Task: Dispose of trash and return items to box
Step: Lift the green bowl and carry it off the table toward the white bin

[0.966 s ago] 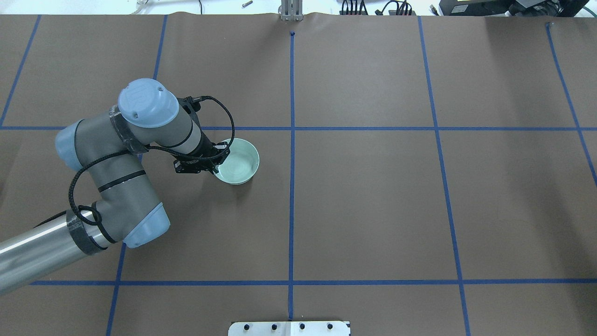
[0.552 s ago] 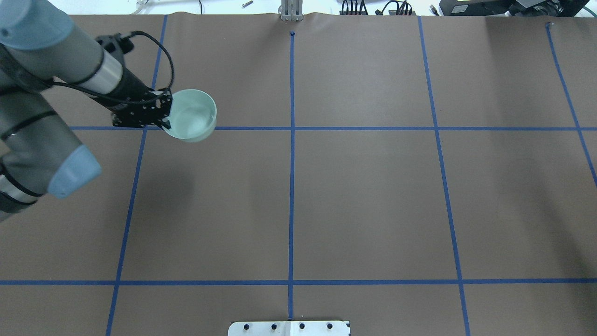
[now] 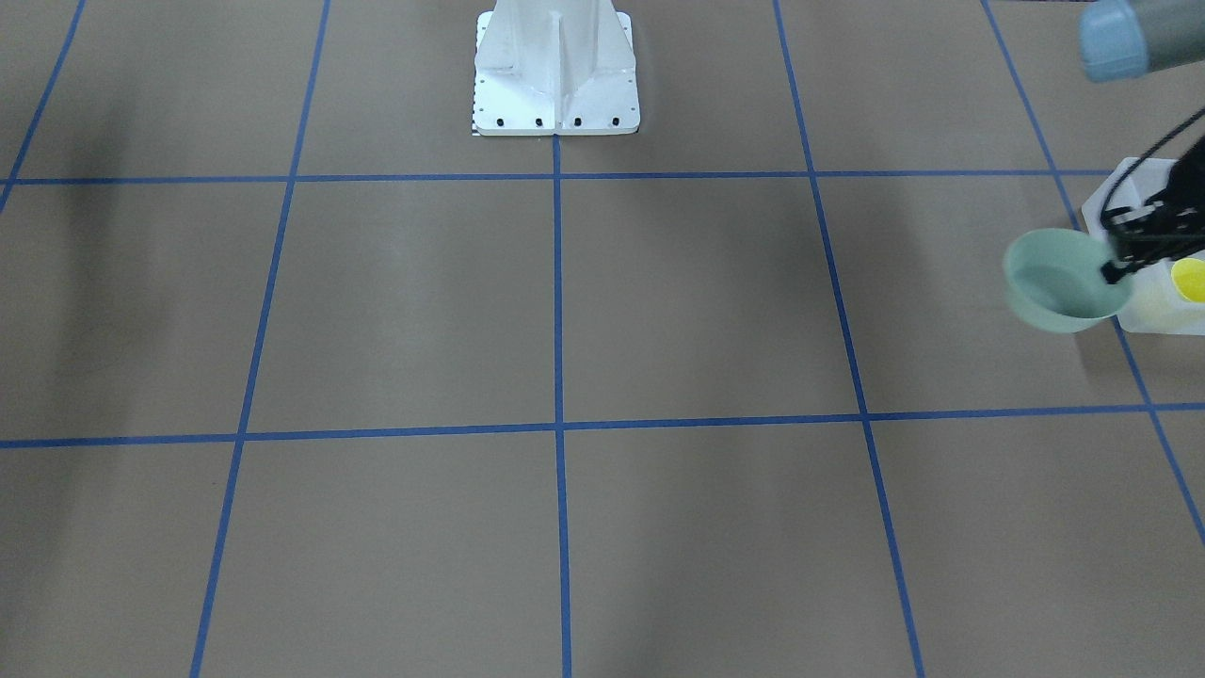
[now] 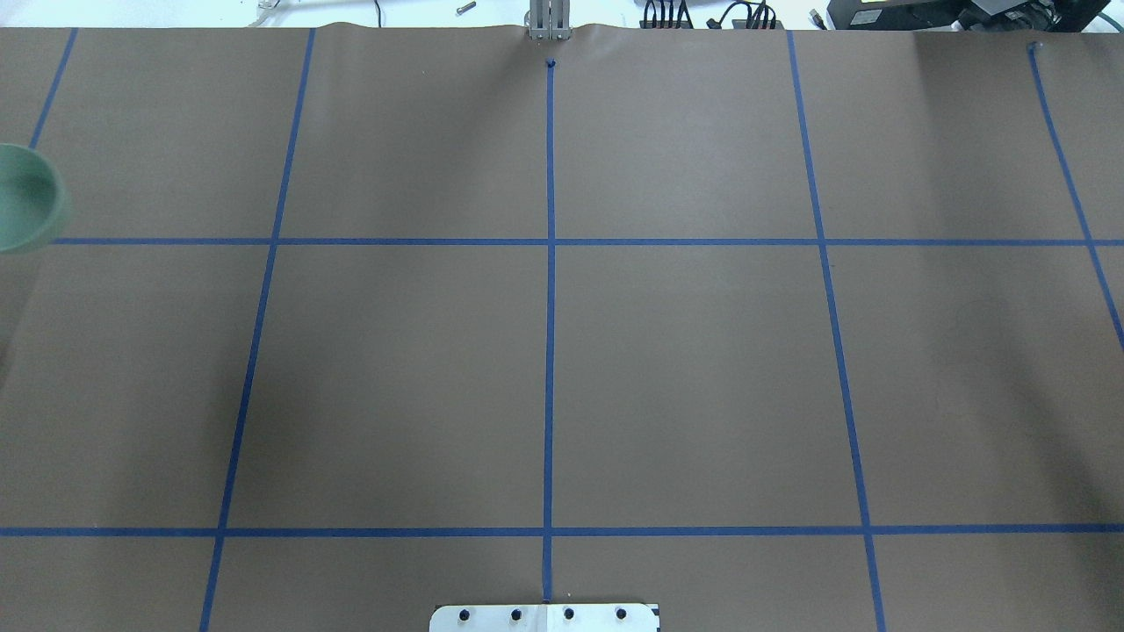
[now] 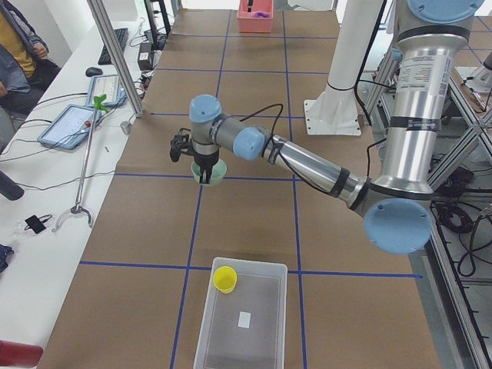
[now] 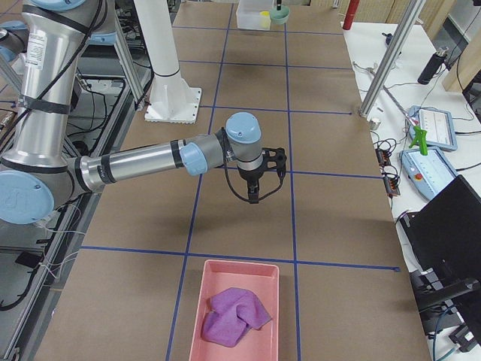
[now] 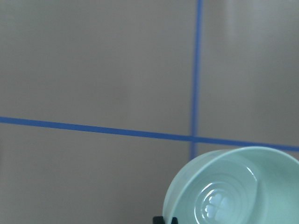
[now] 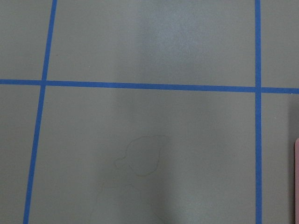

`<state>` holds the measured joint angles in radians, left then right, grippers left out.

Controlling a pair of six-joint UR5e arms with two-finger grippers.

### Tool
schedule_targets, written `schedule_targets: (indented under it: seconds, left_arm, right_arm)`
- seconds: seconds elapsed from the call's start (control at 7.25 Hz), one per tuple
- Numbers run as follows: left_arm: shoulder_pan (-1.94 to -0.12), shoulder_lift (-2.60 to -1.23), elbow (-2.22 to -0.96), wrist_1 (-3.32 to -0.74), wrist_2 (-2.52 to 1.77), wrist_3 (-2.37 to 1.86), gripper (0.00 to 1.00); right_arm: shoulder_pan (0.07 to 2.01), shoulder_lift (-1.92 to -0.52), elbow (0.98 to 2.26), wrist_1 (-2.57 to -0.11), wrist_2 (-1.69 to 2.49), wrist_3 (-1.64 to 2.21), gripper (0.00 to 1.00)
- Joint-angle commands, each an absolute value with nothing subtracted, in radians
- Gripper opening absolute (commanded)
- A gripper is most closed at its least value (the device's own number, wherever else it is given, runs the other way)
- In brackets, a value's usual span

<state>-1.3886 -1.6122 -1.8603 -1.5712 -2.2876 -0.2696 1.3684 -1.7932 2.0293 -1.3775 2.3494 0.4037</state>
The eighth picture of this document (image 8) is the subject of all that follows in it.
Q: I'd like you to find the pink plastic tray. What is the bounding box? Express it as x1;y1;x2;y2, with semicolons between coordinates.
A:
294;139;299;224

